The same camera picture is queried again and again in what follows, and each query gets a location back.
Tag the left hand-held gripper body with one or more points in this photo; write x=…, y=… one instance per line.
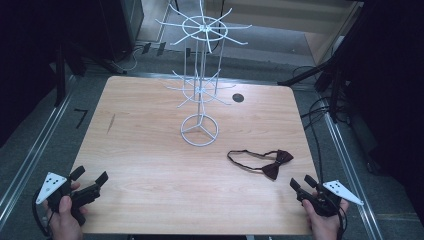
x=55, y=190

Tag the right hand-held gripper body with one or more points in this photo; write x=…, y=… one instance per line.
x=328, y=198

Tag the dark red bow tie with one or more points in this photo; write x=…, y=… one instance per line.
x=270, y=162

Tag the person's right hand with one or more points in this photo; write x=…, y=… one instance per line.
x=322, y=223

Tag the person's left hand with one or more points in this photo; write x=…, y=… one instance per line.
x=66, y=218

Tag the black stand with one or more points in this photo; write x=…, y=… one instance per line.
x=328, y=78
x=63, y=71

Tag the metal floor rail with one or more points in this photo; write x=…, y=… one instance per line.
x=353, y=176
x=35, y=151

